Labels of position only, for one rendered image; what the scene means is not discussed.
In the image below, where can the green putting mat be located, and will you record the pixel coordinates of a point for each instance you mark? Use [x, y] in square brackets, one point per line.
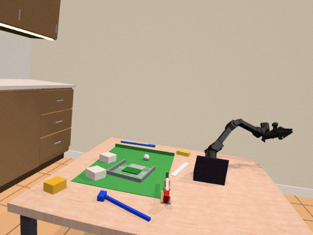
[151, 186]

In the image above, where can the white cube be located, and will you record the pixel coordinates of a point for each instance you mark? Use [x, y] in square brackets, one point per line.
[107, 157]
[95, 173]

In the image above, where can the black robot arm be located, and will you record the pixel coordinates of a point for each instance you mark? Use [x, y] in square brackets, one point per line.
[263, 131]

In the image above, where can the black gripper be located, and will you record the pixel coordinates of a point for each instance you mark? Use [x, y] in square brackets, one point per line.
[282, 132]

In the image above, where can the white golf ball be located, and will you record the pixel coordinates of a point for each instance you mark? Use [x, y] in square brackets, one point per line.
[146, 157]

